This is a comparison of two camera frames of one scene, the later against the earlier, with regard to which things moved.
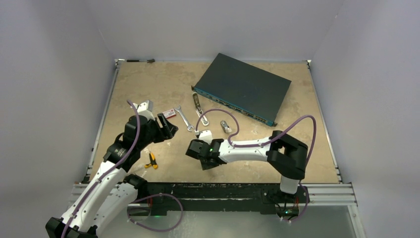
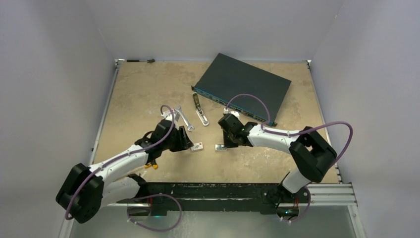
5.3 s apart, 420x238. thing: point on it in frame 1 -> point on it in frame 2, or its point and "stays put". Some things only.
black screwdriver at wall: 152,60 stays put
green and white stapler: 204,121 stays put
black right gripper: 205,165 -> 227,143
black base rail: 159,198 stays put
